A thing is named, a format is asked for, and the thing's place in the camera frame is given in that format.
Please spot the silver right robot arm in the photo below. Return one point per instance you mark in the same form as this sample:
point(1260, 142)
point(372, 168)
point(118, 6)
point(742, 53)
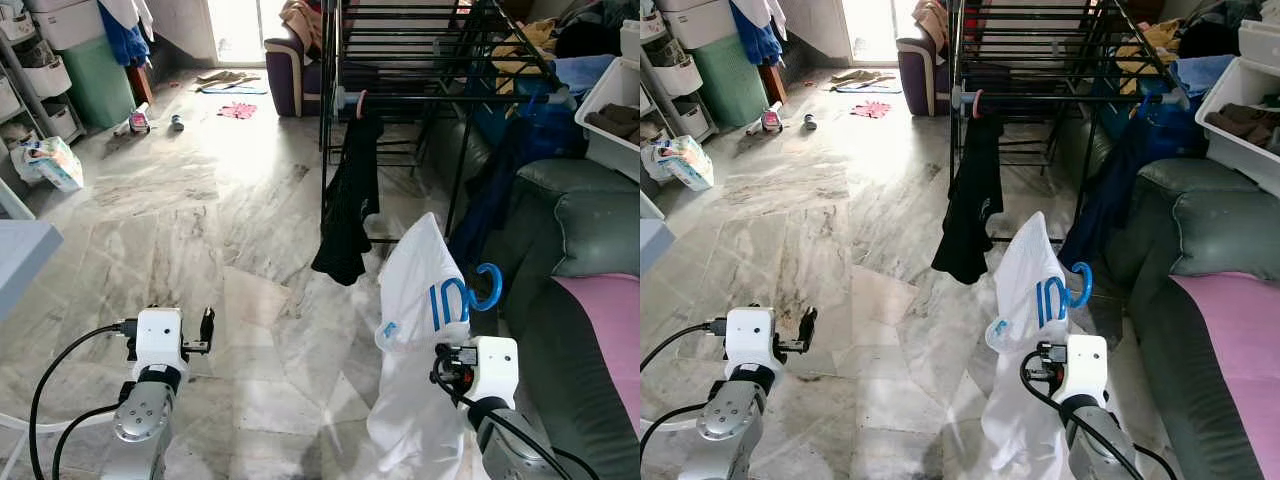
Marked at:
point(510, 450)
point(1100, 450)

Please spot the pink plastic hanger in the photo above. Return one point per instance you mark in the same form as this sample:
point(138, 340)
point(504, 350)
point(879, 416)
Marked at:
point(980, 100)
point(361, 100)

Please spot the pink blanket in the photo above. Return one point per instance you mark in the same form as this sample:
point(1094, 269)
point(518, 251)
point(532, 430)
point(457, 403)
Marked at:
point(610, 330)
point(1240, 340)

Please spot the dark green sofa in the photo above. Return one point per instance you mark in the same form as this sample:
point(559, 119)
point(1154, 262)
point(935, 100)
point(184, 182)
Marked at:
point(1200, 230)
point(570, 230)

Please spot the dark navy garment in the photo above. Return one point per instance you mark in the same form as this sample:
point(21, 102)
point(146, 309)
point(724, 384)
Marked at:
point(1105, 190)
point(490, 190)

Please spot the black T-shirt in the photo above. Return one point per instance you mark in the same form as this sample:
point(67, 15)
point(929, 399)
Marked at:
point(350, 200)
point(970, 200)

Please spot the white printed package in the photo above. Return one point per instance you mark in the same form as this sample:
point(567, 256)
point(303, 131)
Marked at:
point(50, 165)
point(680, 165)

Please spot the pink white bottle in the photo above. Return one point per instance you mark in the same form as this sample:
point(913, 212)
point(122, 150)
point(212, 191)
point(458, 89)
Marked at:
point(140, 120)
point(772, 118)

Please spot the pink rag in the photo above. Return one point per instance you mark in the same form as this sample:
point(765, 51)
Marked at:
point(870, 109)
point(238, 110)

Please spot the blue flat mat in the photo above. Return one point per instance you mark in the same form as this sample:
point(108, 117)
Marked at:
point(235, 89)
point(865, 88)

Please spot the white plastic tub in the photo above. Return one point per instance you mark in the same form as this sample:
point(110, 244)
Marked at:
point(1230, 160)
point(600, 155)

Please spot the blue storage bag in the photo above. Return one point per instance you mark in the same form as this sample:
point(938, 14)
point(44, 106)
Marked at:
point(1170, 135)
point(555, 130)

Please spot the purple armchair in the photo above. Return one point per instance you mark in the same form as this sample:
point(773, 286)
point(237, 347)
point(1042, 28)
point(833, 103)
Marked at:
point(915, 85)
point(285, 85)

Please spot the green laundry bin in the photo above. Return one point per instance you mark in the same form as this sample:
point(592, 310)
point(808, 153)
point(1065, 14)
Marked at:
point(95, 85)
point(728, 85)

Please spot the black metal drying rack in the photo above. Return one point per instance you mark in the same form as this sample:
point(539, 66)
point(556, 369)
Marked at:
point(450, 99)
point(1070, 99)

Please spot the white bin storage shelf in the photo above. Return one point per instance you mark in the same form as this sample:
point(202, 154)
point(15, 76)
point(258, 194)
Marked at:
point(675, 78)
point(45, 78)

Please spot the royal blue cloth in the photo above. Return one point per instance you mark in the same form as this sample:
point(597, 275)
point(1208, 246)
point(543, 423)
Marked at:
point(125, 45)
point(758, 45)

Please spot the tan garment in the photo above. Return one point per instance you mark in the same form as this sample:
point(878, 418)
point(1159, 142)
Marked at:
point(930, 25)
point(300, 25)

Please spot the white hanging cloth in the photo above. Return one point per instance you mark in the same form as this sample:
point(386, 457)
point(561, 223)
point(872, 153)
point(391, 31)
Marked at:
point(140, 12)
point(775, 12)

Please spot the mustard yellow garment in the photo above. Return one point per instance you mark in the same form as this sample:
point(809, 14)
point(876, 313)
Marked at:
point(1150, 40)
point(530, 40)

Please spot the black clothes pile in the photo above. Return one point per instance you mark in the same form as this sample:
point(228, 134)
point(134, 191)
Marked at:
point(1205, 40)
point(580, 40)

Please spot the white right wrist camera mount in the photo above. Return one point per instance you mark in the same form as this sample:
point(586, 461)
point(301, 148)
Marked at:
point(492, 370)
point(1082, 370)

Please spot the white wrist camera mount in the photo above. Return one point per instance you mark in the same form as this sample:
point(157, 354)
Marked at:
point(160, 340)
point(752, 340)
point(1082, 370)
point(492, 370)

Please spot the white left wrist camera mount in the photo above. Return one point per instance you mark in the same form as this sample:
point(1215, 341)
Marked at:
point(160, 340)
point(752, 340)

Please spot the brown wooden post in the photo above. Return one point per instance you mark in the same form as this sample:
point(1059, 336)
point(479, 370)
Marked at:
point(772, 85)
point(140, 85)

